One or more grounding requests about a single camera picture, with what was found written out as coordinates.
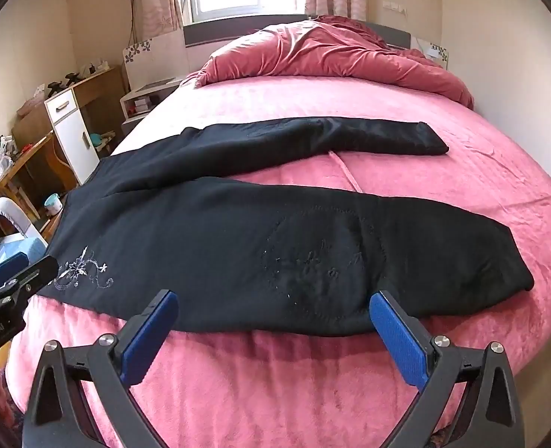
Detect black pants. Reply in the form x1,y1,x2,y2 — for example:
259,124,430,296
36,119,536,337

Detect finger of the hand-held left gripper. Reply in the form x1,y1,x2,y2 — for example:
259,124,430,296
0,255,59,311
0,252,28,290

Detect blue cloth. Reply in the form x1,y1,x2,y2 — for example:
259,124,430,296
0,237,48,275

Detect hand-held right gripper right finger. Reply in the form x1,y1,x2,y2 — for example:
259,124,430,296
369,290,524,448

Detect red pillow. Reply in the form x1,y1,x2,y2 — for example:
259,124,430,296
195,15,474,108

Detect white drawer cabinet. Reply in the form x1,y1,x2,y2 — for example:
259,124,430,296
44,86,101,186

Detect white chair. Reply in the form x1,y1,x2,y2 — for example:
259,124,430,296
0,197,47,249

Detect dark grey headboard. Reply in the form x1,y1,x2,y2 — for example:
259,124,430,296
183,14,416,59

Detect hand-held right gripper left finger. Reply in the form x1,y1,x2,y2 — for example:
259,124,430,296
22,289,180,448

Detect wooden side table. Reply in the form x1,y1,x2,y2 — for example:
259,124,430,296
0,131,77,225

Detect wooden desk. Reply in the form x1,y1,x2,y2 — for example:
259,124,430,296
11,64,129,159

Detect white floral bedside cabinet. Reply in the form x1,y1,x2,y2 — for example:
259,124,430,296
120,32,189,122
413,40,454,73

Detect pink velvet bed cover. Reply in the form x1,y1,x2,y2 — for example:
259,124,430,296
4,68,551,448

